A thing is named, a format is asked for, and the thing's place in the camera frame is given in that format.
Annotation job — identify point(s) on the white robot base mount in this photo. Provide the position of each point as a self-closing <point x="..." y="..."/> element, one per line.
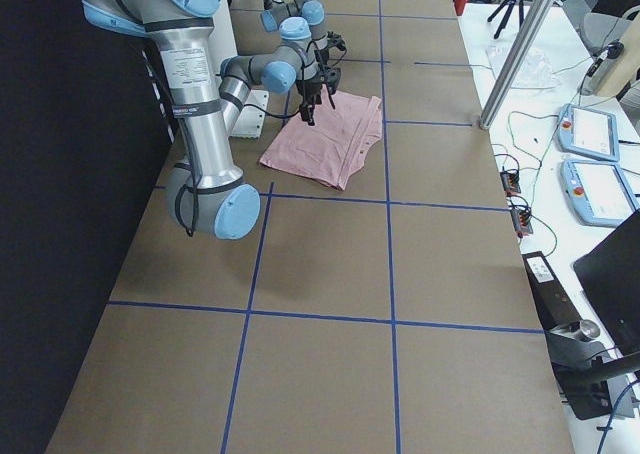
<point x="251" y="119"/>

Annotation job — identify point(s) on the blue teach pendant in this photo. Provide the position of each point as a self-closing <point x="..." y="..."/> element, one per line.
<point x="598" y="192"/>
<point x="588" y="132"/>

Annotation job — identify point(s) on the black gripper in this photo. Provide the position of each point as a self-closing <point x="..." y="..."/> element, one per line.
<point x="308" y="87"/>
<point x="324" y="55"/>

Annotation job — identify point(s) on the orange circuit board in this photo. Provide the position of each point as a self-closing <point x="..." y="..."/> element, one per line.
<point x="510" y="180"/>
<point x="521" y="219"/>

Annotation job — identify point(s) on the aluminium frame post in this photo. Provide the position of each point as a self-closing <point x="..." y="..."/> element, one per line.
<point x="514" y="60"/>

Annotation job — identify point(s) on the upper blue teach pendant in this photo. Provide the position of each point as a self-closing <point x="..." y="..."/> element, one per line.
<point x="588" y="132"/>

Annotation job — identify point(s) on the lower blue teach pendant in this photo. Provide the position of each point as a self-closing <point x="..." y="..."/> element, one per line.
<point x="598" y="192"/>

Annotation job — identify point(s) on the black camera tripod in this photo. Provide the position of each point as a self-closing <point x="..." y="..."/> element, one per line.
<point x="506" y="8"/>

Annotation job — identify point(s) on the lower orange circuit board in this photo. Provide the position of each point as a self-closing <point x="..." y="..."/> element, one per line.
<point x="521" y="219"/>

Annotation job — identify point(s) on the black laptop screen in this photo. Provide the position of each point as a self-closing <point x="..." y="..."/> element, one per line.
<point x="609" y="277"/>

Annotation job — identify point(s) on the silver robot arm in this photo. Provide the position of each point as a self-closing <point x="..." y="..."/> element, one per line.
<point x="206" y="191"/>
<point x="277" y="11"/>

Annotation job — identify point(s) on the crumpled clear plastic bag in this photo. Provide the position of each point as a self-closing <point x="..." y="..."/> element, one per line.
<point x="536" y="71"/>

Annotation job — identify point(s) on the upper orange circuit board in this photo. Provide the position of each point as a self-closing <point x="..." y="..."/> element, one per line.
<point x="510" y="180"/>

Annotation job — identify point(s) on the black box with label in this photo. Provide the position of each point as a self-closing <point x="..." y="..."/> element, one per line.
<point x="554" y="306"/>

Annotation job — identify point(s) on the pink Snoopy t-shirt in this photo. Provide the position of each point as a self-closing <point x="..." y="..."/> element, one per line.
<point x="335" y="147"/>

